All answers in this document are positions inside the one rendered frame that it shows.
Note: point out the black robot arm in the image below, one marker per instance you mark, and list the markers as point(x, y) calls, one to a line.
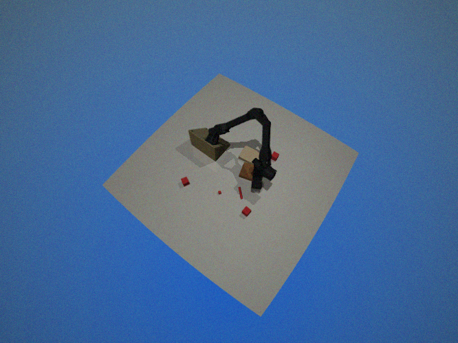
point(263, 164)

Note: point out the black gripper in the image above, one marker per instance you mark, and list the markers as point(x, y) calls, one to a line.
point(257, 184)

